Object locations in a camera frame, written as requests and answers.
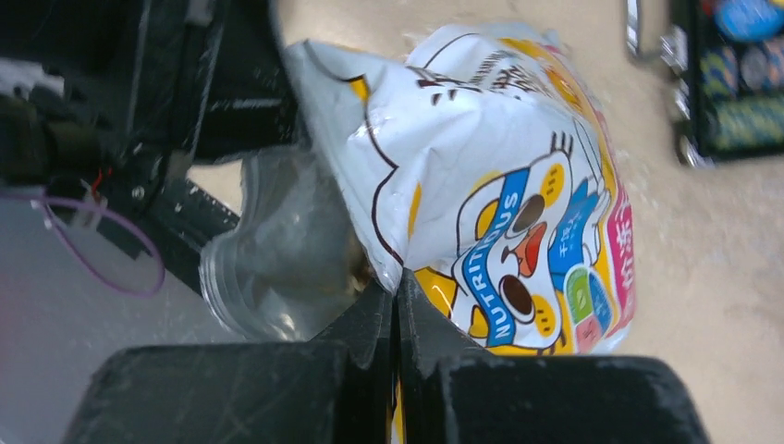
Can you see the black poker chip case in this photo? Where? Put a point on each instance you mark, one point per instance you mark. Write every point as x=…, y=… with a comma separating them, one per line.
x=725, y=98

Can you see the colourful pet food bag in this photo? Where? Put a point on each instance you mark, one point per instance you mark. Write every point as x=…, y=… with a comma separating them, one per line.
x=473, y=182

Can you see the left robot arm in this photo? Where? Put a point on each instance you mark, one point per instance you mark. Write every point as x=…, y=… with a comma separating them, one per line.
x=180, y=83

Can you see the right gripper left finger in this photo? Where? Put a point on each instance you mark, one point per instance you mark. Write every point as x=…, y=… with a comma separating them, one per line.
x=335, y=388

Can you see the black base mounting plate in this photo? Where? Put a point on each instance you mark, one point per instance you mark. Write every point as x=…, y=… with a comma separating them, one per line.
x=178, y=216

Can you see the yellow lid blue jar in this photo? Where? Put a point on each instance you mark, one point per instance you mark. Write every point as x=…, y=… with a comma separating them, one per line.
x=748, y=20

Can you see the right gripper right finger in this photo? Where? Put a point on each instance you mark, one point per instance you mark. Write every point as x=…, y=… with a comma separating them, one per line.
x=453, y=391

